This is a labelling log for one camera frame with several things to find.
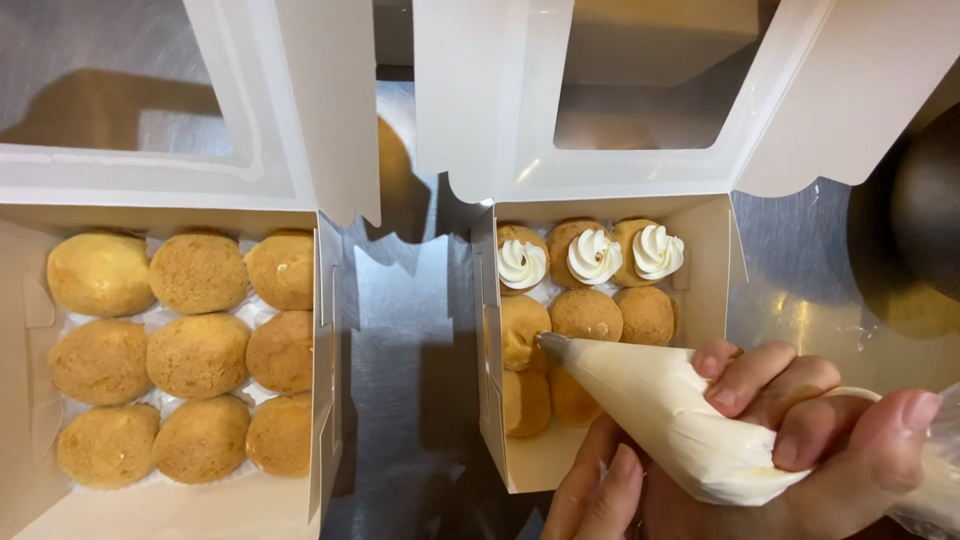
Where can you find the plain cream puff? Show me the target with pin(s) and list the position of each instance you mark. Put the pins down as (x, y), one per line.
(521, 330)
(525, 403)
(646, 315)
(571, 399)
(586, 315)

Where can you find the cream-topped puff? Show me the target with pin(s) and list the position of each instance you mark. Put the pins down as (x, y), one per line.
(589, 253)
(651, 251)
(521, 259)

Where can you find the clear piping bag with cream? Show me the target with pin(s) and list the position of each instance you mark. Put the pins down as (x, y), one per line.
(660, 405)

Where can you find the group of plain cream puffs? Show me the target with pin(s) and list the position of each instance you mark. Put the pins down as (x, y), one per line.
(198, 355)

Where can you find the dark round bowl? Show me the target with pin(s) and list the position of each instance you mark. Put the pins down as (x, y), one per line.
(926, 202)

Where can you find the white paper liner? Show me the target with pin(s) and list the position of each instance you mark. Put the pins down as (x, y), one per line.
(154, 317)
(546, 292)

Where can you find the person's left hand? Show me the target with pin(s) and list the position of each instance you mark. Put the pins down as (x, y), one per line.
(592, 502)

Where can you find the person's right hand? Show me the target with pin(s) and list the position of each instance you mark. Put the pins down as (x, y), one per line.
(840, 502)

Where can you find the white window pastry box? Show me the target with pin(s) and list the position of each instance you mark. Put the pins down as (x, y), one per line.
(817, 82)
(300, 112)

